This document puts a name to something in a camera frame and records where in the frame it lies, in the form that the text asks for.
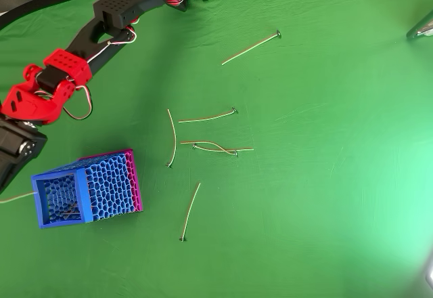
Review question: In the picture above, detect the blue and magenta lattice basket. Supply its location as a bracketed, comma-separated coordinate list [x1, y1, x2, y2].
[30, 148, 144, 230]

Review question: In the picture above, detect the curved vertical thin stick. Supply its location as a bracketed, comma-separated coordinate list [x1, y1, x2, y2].
[166, 109, 178, 169]

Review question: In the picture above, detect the green cloth backdrop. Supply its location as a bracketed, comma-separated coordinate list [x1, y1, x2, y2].
[0, 0, 433, 298]

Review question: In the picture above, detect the shiny metal object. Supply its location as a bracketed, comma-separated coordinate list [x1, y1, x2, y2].
[405, 16, 433, 41]

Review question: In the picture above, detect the red and white servo cable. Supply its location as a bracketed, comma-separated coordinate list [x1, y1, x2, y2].
[63, 83, 94, 121]

